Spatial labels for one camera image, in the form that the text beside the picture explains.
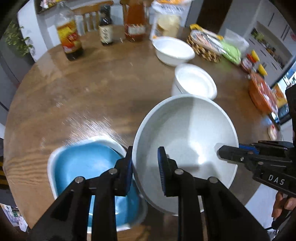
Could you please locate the orange snack bag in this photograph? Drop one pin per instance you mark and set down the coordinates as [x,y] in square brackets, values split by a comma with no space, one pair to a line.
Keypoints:
[261,94]

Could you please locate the white cylindrical bowl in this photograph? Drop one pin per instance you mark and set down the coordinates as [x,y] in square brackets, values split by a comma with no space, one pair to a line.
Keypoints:
[191,79]

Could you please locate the wooden chair behind table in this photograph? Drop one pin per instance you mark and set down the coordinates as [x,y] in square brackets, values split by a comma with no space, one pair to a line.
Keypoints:
[90,15]

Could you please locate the woven bead trivet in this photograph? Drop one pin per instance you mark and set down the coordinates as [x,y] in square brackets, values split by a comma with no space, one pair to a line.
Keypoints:
[204,53]

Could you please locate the bag of round flatbreads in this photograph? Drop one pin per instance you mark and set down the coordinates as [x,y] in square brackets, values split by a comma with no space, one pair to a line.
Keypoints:
[169,16]

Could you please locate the person's right hand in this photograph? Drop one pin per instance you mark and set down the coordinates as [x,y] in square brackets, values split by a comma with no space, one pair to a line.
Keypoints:
[282,203]

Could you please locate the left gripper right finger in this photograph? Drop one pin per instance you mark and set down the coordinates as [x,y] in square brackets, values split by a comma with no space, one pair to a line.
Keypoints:
[169,173]

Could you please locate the blue oval dish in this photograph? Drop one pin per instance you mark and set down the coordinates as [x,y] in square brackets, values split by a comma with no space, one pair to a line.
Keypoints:
[87,166]

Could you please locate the large white bowl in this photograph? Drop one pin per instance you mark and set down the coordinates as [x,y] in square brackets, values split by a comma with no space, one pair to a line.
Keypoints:
[191,129]

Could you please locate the white square plate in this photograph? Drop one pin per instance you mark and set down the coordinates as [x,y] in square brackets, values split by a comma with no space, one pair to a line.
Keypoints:
[52,166]

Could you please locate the small red jar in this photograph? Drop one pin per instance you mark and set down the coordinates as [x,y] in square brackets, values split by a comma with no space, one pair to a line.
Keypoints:
[247,63]

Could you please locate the orange sauce bottle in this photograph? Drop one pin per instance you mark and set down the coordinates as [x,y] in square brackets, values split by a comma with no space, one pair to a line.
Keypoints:
[135,21]

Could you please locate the dark wall shelf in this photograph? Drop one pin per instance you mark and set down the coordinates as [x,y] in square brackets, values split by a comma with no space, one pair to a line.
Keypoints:
[42,6]

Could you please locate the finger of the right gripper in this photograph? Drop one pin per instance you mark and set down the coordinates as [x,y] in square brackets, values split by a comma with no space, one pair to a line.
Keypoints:
[250,149]
[234,154]

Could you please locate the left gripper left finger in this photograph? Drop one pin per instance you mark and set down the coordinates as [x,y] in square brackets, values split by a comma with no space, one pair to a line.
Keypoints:
[123,178]

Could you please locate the small dark soy bottle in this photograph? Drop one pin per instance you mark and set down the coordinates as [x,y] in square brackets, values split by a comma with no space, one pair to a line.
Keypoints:
[105,26]

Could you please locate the vinegar bottle yellow red label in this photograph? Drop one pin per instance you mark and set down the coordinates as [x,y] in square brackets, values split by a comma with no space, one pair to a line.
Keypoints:
[67,32]

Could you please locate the yellow snack packet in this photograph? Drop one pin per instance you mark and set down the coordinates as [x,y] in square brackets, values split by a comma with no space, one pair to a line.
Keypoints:
[199,28]

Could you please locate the small white bowl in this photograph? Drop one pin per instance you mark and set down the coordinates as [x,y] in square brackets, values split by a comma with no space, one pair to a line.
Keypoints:
[172,51]

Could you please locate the green trailing plant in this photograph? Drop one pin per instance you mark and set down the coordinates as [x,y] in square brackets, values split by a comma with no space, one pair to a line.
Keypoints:
[13,37]

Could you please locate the green package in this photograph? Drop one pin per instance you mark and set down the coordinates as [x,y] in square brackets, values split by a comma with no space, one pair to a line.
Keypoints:
[231,53]

